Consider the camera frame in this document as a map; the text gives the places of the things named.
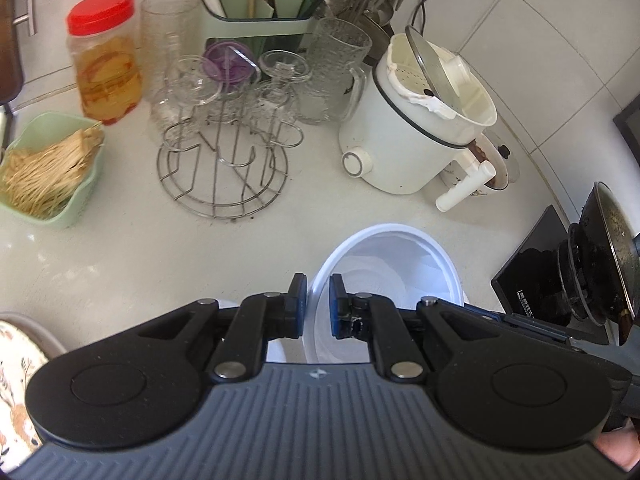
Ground translucent plastic bowl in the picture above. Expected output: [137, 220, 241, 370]
[266, 338, 306, 363]
[303, 223, 465, 364]

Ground deer pattern ceramic plate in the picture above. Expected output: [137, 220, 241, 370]
[0, 321, 48, 472]

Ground pink rose white plate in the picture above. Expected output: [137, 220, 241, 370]
[0, 312, 66, 360]

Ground person's right hand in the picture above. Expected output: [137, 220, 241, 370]
[594, 425, 640, 471]

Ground black induction cooktop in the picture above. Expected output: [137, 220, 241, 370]
[491, 206, 611, 344]

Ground black frying pan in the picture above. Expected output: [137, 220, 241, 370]
[556, 181, 639, 344]

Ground white electric cooking pot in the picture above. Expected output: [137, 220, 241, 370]
[338, 26, 497, 212]

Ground floral bowl with brown food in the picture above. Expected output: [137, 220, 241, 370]
[439, 131, 510, 196]

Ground glass pot lid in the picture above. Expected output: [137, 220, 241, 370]
[484, 129, 521, 183]

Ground textured glass pitcher mug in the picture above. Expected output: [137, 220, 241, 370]
[296, 18, 372, 125]

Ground green basket of enoki mushrooms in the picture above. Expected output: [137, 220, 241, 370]
[1, 112, 105, 229]

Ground green utensil holder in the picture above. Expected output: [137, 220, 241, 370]
[194, 0, 314, 55]

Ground clear tall glass jar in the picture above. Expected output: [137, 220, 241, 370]
[140, 0, 200, 102]

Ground red lid plastic jar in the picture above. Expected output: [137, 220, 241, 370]
[66, 0, 142, 125]

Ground wire glass drying rack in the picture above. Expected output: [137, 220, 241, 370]
[150, 41, 307, 219]

